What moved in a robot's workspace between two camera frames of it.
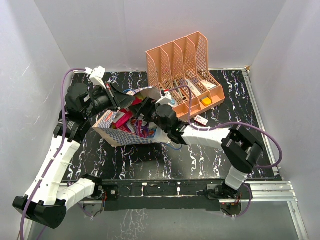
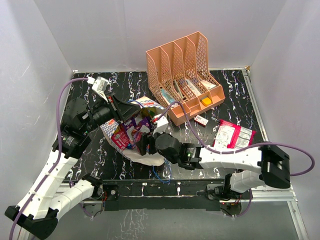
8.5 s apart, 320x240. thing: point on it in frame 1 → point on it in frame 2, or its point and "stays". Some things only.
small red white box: (201, 120) stays
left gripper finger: (121, 99) → (124, 110)
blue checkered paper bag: (103, 128) → (134, 155)
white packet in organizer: (209, 84) stays
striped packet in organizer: (192, 86) stays
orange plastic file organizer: (180, 69) stays
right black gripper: (149, 106) → (142, 143)
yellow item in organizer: (206, 100) stays
